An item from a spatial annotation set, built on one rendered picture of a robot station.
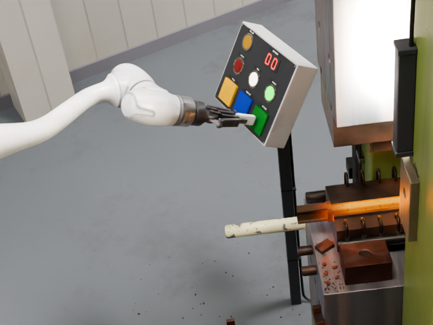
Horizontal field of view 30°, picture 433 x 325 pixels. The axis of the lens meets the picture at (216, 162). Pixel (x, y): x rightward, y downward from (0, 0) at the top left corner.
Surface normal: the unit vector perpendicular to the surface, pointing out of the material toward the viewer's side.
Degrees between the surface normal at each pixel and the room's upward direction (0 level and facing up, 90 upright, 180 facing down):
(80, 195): 0
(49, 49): 90
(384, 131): 90
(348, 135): 90
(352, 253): 0
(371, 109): 90
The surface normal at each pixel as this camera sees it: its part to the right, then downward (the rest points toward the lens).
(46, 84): 0.48, 0.50
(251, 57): -0.82, -0.07
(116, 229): -0.11, -0.78
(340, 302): 0.05, 0.61
